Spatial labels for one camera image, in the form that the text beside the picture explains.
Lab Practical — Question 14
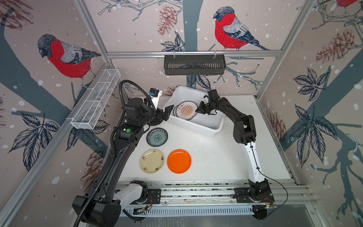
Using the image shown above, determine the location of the white plate orange sunburst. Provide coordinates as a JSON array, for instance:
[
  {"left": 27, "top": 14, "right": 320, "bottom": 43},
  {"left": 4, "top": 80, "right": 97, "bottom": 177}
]
[{"left": 176, "top": 101, "right": 198, "bottom": 121}]

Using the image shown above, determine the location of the green blue floral plate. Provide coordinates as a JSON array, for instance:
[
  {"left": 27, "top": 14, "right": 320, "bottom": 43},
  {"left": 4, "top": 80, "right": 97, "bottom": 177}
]
[{"left": 146, "top": 128, "right": 168, "bottom": 147}]

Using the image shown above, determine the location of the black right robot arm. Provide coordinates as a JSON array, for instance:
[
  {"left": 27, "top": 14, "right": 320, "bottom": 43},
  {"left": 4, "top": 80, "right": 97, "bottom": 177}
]
[{"left": 196, "top": 89, "right": 274, "bottom": 203}]

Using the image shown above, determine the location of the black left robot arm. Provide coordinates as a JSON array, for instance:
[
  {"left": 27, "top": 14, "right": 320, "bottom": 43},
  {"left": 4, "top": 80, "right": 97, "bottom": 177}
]
[{"left": 72, "top": 80, "right": 173, "bottom": 227}]

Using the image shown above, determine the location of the white plastic bin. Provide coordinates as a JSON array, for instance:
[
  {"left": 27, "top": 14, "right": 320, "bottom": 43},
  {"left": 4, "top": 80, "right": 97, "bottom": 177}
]
[{"left": 164, "top": 86, "right": 224, "bottom": 138}]

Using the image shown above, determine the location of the cream yellow plate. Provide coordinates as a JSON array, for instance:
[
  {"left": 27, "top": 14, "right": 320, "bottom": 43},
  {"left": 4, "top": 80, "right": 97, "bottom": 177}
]
[{"left": 140, "top": 149, "right": 165, "bottom": 174}]

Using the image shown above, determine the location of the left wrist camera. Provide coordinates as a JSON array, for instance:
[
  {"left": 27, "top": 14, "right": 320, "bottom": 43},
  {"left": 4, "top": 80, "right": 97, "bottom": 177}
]
[{"left": 149, "top": 88, "right": 162, "bottom": 109}]

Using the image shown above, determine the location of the black hanging wire basket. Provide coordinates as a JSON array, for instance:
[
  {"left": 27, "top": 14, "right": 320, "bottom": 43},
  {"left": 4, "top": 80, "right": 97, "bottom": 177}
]
[{"left": 164, "top": 54, "right": 226, "bottom": 76}]

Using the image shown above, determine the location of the white wire mesh shelf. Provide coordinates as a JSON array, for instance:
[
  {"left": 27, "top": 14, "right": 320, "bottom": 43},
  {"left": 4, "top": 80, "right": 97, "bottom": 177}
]
[{"left": 71, "top": 69, "right": 121, "bottom": 130}]

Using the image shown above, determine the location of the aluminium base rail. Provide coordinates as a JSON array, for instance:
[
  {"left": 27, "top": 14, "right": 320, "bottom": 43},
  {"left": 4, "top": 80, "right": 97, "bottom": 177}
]
[{"left": 82, "top": 180, "right": 315, "bottom": 218}]

